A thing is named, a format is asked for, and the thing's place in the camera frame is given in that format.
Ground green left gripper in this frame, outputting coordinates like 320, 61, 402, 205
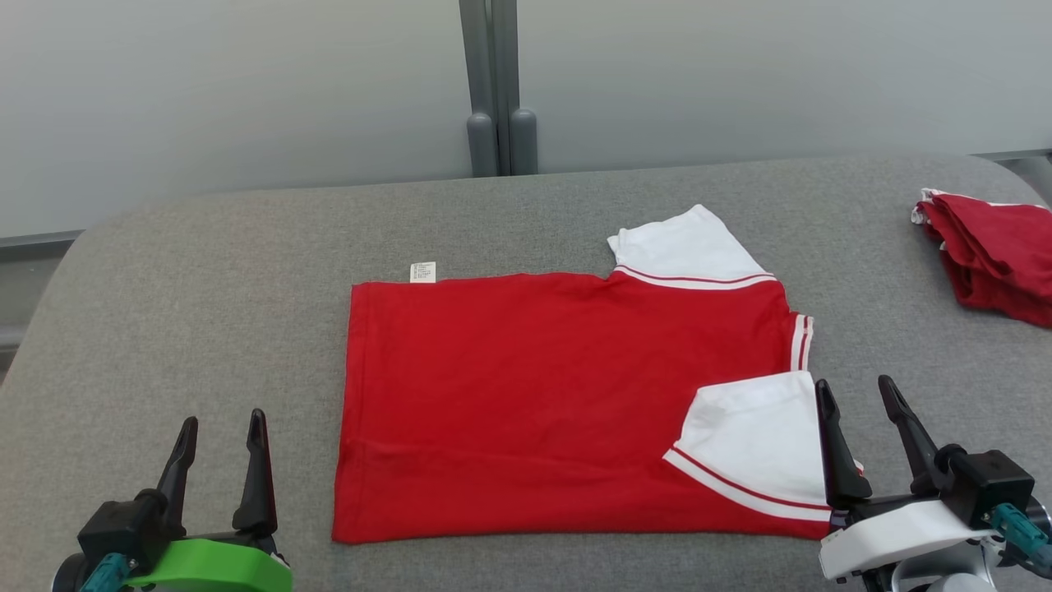
123, 409, 294, 592

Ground teal plug black cable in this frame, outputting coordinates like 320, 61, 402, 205
989, 503, 1052, 576
80, 553, 132, 592

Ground red shorts with white trim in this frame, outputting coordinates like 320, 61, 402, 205
911, 187, 1052, 330

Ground red jersey with black lettering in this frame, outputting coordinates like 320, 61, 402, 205
331, 204, 864, 545

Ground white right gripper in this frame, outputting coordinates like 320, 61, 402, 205
814, 375, 999, 583

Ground grey double partition post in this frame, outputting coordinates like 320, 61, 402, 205
459, 0, 539, 178

